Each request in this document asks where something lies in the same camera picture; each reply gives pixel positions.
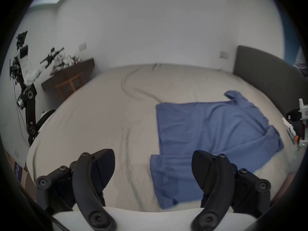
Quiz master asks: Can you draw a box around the bed with beige sheet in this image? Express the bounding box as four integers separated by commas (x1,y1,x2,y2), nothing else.
25,63,302,213

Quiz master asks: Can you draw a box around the blue shirt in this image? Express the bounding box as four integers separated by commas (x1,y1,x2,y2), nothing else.
150,90,284,210

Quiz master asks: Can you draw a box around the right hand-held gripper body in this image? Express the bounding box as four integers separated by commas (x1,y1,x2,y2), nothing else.
286,98,308,151

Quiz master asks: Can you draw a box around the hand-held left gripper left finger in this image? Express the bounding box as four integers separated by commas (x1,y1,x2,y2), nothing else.
36,149,117,231

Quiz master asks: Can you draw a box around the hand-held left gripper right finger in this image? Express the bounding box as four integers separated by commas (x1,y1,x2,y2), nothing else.
191,150,271,231

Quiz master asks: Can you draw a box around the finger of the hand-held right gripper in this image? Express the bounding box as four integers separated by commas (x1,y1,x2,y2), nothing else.
282,116,300,145

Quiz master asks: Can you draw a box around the dark wooden table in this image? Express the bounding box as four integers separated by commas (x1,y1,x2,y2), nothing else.
41,47,95,101

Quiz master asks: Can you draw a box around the black and white robot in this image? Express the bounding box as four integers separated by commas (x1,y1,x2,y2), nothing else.
9,31,57,147

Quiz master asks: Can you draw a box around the dark grey padded headboard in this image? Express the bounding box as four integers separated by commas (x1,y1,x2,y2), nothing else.
233,45,308,120

